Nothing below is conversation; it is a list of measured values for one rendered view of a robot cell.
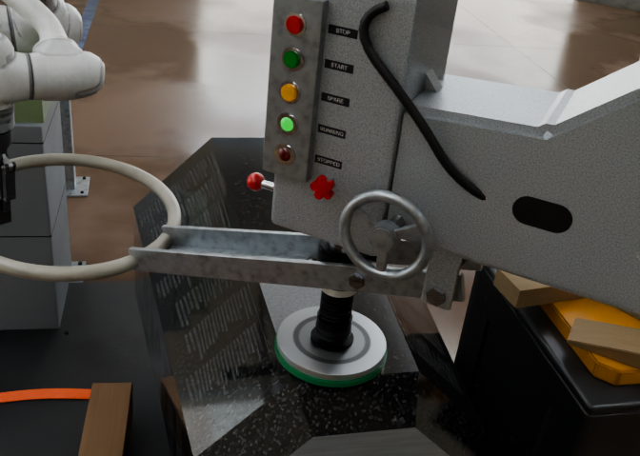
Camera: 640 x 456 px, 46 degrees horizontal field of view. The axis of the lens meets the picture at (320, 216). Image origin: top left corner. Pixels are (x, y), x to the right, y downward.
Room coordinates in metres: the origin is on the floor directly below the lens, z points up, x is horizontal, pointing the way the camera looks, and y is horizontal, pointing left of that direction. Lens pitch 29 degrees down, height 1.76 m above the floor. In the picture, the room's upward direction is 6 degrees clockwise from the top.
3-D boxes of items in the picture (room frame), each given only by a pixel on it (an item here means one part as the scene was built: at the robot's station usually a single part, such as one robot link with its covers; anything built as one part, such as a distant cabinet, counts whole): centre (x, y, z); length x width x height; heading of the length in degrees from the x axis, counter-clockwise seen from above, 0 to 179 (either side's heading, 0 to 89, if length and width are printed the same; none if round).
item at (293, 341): (1.16, -0.05, 0.85); 0.21 x 0.21 x 0.01
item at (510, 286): (1.52, -0.54, 0.81); 0.20 x 0.10 x 0.05; 113
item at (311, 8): (1.08, 0.06, 1.37); 0.08 x 0.03 x 0.28; 67
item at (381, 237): (1.00, -0.11, 1.20); 0.15 x 0.10 x 0.15; 67
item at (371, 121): (1.13, -0.12, 1.32); 0.36 x 0.22 x 0.45; 67
